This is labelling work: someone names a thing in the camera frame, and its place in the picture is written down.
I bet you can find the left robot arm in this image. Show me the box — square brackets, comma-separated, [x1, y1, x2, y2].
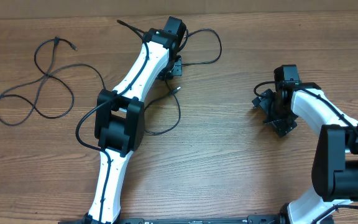
[82, 17, 186, 223]

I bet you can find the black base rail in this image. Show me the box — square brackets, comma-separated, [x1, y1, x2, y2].
[57, 214, 335, 224]

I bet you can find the black audio jack cable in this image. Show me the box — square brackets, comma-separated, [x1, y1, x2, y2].
[0, 38, 78, 152]

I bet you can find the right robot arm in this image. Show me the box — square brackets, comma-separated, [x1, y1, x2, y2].
[247, 65, 358, 224]

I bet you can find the black USB cable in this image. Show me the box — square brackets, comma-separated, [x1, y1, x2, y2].
[0, 36, 107, 127]

